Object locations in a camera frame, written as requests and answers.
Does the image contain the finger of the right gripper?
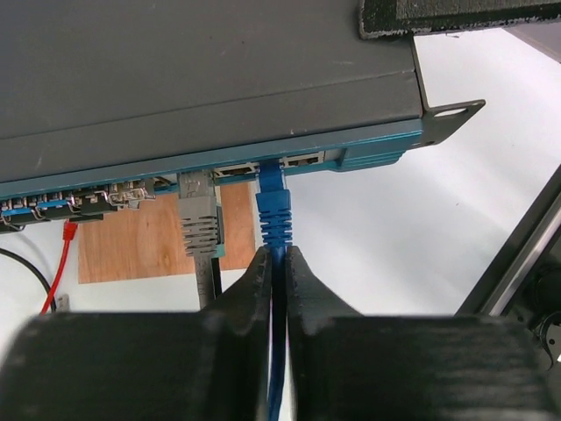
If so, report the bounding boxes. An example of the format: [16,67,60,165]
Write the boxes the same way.
[359,0,560,39]

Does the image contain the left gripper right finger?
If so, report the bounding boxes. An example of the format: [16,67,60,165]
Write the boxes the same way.
[286,246,560,420]

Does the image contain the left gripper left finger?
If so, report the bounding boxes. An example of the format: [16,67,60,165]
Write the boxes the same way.
[1,249,272,420]

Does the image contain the black ethernet cable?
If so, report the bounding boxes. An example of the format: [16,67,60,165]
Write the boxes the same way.
[0,208,227,313]

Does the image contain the short grey ethernet cable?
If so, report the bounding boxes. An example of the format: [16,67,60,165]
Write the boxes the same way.
[175,170,220,312]

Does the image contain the blue ethernet cable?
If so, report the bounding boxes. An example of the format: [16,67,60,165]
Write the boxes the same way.
[253,161,294,421]

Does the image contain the wooden board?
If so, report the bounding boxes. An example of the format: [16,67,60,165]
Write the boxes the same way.
[78,182,257,284]

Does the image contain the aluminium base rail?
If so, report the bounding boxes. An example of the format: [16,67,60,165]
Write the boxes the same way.
[455,164,561,374]

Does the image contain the red ethernet cable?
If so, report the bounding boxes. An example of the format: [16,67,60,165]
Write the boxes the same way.
[39,219,80,316]

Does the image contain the black blue network switch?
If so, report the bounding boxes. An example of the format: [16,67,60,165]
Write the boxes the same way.
[1,1,485,232]

